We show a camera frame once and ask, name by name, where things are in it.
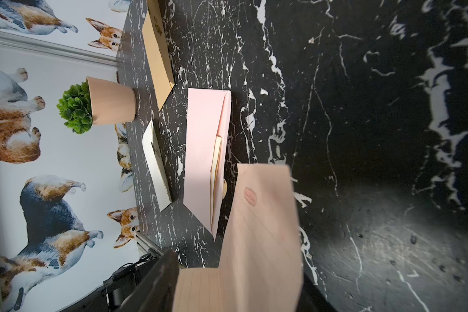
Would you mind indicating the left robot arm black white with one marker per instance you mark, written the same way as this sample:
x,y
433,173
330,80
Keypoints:
x,y
119,286

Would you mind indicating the white cream envelope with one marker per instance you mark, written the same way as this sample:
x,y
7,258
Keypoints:
x,y
156,167

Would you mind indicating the green plant in terracotta pot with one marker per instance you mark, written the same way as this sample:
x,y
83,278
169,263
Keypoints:
x,y
96,102

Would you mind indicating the pink envelope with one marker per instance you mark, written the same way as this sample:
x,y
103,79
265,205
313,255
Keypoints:
x,y
208,122

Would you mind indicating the cream letter paper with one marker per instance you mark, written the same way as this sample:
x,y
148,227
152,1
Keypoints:
x,y
260,267

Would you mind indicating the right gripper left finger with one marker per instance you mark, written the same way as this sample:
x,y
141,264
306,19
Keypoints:
x,y
156,291

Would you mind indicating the brown kraft envelope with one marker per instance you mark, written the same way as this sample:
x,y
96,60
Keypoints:
x,y
157,54

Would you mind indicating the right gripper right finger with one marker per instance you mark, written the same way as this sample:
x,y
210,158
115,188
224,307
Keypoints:
x,y
312,300

